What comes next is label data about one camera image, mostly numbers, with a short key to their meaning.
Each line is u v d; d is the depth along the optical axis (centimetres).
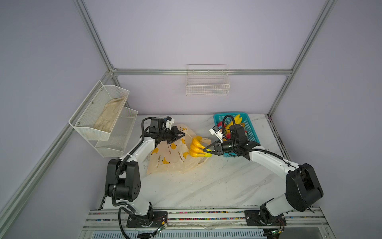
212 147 74
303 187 44
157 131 70
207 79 95
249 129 102
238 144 67
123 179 46
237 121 99
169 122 82
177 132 80
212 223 73
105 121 77
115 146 79
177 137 80
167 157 86
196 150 77
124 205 49
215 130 73
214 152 73
